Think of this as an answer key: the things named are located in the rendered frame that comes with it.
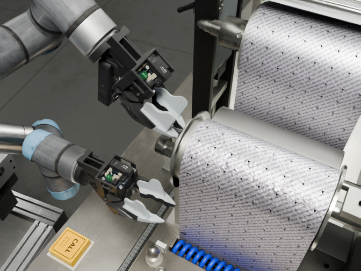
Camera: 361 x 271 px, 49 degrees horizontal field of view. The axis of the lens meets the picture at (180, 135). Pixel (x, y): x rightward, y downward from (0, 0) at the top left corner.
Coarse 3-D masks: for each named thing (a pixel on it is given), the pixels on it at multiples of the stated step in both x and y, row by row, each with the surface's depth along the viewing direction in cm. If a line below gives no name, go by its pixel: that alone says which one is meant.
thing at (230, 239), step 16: (192, 208) 73; (208, 208) 70; (192, 224) 77; (208, 224) 74; (224, 224) 71; (240, 224) 68; (192, 240) 82; (208, 240) 78; (224, 240) 75; (240, 240) 72; (256, 240) 69; (272, 240) 67; (224, 256) 80; (240, 256) 76; (256, 256) 73; (272, 256) 70; (288, 256) 67
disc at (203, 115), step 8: (200, 112) 68; (192, 120) 66; (200, 120) 69; (192, 128) 67; (184, 136) 65; (176, 152) 65; (176, 160) 66; (176, 168) 67; (176, 176) 69; (176, 184) 71
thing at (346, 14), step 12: (276, 0) 70; (288, 0) 70; (300, 0) 68; (312, 0) 67; (324, 0) 66; (336, 0) 69; (348, 0) 67; (360, 0) 67; (324, 12) 67; (336, 12) 67; (348, 12) 65; (360, 12) 64; (360, 24) 65
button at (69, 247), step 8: (64, 232) 96; (72, 232) 96; (56, 240) 95; (64, 240) 95; (72, 240) 95; (80, 240) 95; (88, 240) 95; (56, 248) 94; (64, 248) 94; (72, 248) 94; (80, 248) 94; (56, 256) 94; (64, 256) 92; (72, 256) 92; (80, 256) 94; (72, 264) 92
